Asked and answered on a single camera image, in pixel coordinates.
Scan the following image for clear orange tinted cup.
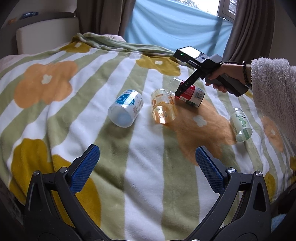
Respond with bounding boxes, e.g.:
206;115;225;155
151;88;177;125

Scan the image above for person's right hand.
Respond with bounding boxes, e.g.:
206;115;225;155
208;62;252;89

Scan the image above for light blue hanging cloth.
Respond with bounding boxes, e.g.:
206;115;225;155
124;1;233;55

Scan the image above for right brown curtain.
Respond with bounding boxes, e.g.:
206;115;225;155
223;0;275;63

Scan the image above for brown curtain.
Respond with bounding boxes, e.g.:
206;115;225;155
76;0;135;37
223;0;275;63

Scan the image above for left brown curtain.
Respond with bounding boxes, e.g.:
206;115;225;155
76;0;135;37

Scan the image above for striped floral fleece blanket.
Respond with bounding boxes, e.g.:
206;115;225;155
1;43;295;240

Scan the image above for white padded headboard cushion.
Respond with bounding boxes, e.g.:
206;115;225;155
16;18;79;54

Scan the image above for blue bottle on shelf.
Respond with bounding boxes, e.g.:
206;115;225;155
20;11;39;20

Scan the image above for dark headboard shelf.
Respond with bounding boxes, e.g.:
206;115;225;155
1;12;75;58

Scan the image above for orange item on shelf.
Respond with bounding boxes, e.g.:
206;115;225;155
7;18;18;25

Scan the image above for black bead bracelet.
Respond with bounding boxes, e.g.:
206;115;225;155
242;61;253;90

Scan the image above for window frame with glass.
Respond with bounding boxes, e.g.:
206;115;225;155
178;0;239;22

